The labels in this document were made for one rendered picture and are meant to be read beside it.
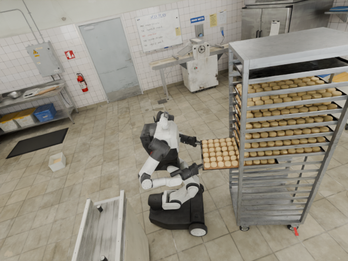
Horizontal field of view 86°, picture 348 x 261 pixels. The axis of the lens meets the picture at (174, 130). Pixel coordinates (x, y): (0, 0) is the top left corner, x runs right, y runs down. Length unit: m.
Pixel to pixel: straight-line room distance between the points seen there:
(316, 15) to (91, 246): 4.53
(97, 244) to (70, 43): 4.76
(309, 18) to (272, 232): 3.49
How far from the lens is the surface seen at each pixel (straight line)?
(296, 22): 4.23
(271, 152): 1.64
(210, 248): 2.32
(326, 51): 1.29
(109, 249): 1.58
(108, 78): 5.69
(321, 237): 2.58
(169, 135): 1.49
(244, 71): 1.15
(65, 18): 5.55
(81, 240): 1.66
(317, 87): 1.39
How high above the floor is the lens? 2.14
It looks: 34 degrees down
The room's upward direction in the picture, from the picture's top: 12 degrees counter-clockwise
